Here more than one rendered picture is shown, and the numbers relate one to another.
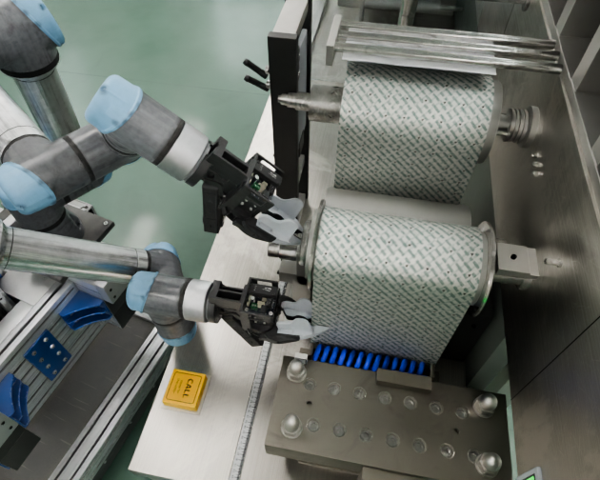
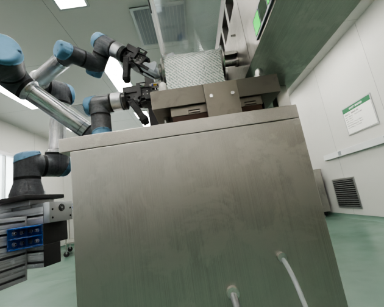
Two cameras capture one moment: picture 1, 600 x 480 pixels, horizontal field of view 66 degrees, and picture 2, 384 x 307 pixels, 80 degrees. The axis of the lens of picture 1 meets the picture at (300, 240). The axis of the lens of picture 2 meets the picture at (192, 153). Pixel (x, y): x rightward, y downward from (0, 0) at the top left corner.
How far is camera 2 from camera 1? 1.25 m
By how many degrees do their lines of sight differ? 65
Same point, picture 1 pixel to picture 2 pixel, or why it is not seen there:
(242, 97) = not seen: hidden behind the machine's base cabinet
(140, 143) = (106, 39)
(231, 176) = (133, 50)
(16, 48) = (60, 88)
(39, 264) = (46, 95)
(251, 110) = not seen: hidden behind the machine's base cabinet
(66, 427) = not seen: outside the picture
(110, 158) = (92, 56)
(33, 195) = (67, 44)
